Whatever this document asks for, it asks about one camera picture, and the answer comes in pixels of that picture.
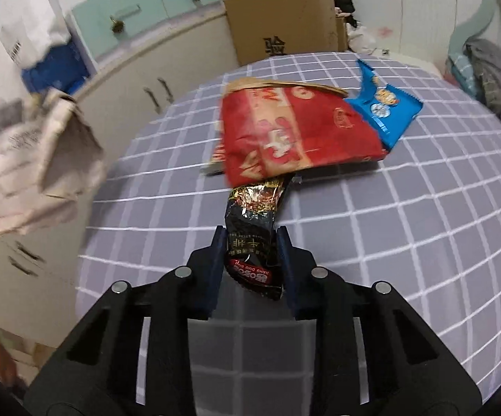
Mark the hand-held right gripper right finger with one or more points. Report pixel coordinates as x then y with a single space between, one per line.
286 268

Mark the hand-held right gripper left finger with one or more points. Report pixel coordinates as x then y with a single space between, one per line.
216 268

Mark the black snack packet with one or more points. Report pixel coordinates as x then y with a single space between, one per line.
250 221

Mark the printed paper bag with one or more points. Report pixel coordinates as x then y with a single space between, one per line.
38 151

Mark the red and brown paper bag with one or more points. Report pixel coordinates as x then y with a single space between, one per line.
302 130

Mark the blue snack packet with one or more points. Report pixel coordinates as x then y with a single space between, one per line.
389 104

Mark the round table, grey checked cloth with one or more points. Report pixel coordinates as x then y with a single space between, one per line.
406 225

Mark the blue woven bag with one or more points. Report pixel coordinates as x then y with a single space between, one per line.
60 69

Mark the white paper shopping bag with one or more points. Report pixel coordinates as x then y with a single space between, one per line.
34 30

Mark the low white cabinet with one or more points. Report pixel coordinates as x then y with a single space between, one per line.
120 95

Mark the large teal drawer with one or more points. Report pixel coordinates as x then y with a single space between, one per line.
116 13

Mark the small white plastic bag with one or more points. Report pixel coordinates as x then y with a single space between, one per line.
363 37

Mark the large cardboard box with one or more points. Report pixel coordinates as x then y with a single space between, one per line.
276 13

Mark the plaid pillow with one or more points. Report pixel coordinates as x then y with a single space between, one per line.
462 71

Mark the pale wardrobe doors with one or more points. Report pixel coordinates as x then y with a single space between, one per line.
428 0

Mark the teal bunk bed frame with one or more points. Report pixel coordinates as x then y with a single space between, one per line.
488 13

